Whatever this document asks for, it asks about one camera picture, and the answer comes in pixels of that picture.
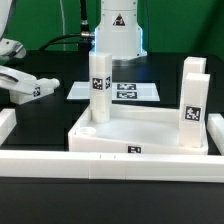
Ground white desk top tray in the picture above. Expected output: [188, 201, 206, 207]
[68, 104, 208, 155]

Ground white right fence block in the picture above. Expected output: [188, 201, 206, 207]
[207, 113, 224, 156]

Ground white front fence bar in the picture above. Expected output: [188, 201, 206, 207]
[0, 150, 224, 183]

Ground white fence block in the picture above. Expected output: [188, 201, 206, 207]
[207, 113, 224, 156]
[0, 109, 17, 146]

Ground fiducial marker sheet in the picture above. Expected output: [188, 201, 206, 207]
[67, 82, 160, 102]

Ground black cables with connectors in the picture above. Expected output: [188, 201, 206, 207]
[38, 0, 96, 52]

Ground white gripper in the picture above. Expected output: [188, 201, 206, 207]
[0, 66, 37, 95]

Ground white left fence block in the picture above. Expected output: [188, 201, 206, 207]
[0, 109, 17, 146]

